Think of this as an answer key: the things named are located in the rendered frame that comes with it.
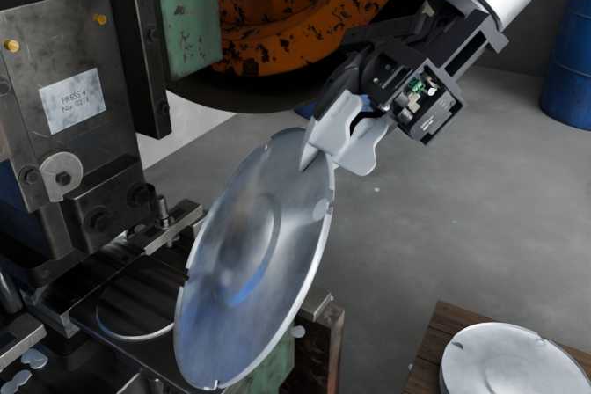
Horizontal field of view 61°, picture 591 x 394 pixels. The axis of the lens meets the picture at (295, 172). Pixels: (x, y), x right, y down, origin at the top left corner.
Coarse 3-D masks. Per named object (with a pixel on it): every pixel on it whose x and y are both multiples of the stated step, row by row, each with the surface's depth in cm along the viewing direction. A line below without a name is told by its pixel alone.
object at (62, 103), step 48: (0, 0) 48; (48, 0) 48; (96, 0) 52; (48, 48) 49; (96, 48) 54; (48, 96) 51; (96, 96) 56; (48, 144) 53; (96, 144) 58; (48, 192) 53; (96, 192) 56; (144, 192) 61; (48, 240) 56; (96, 240) 58
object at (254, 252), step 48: (288, 144) 57; (240, 192) 62; (288, 192) 52; (240, 240) 55; (288, 240) 47; (192, 288) 61; (240, 288) 50; (288, 288) 44; (192, 336) 55; (240, 336) 47; (192, 384) 49
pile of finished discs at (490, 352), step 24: (456, 336) 109; (480, 336) 110; (504, 336) 110; (528, 336) 110; (456, 360) 104; (480, 360) 104; (504, 360) 104; (528, 360) 104; (552, 360) 104; (456, 384) 100; (480, 384) 100; (504, 384) 99; (528, 384) 99; (552, 384) 100; (576, 384) 100
